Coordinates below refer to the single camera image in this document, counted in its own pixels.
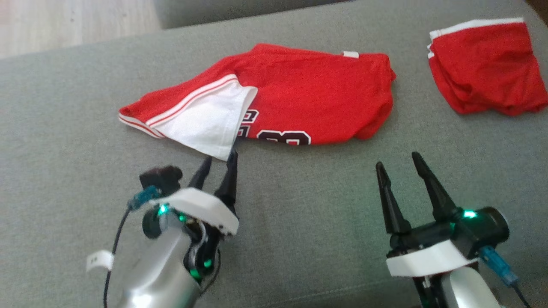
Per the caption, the red and white basketball jersey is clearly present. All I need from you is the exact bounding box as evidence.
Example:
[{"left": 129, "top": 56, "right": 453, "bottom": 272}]
[{"left": 118, "top": 43, "right": 397, "bottom": 162}]

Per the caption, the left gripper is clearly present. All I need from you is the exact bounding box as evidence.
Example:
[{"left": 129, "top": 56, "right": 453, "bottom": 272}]
[{"left": 142, "top": 149, "right": 240, "bottom": 281}]

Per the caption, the black cable with blue plug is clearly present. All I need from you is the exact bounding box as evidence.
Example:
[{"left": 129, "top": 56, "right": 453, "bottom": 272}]
[
  {"left": 103, "top": 186, "right": 161, "bottom": 308},
  {"left": 479, "top": 246, "right": 533, "bottom": 308}
]

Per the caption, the white cable label tag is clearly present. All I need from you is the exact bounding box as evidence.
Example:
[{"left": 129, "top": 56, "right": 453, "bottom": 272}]
[{"left": 86, "top": 250, "right": 115, "bottom": 273}]

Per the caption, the grey sofa seat section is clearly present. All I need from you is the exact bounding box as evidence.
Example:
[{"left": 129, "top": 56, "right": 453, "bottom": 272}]
[{"left": 153, "top": 0, "right": 358, "bottom": 30}]

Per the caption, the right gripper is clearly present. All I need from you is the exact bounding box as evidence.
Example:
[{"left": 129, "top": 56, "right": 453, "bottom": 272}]
[{"left": 375, "top": 151, "right": 479, "bottom": 278}]

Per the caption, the red garment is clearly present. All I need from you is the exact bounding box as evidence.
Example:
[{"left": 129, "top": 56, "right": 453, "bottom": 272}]
[{"left": 427, "top": 18, "right": 548, "bottom": 117}]

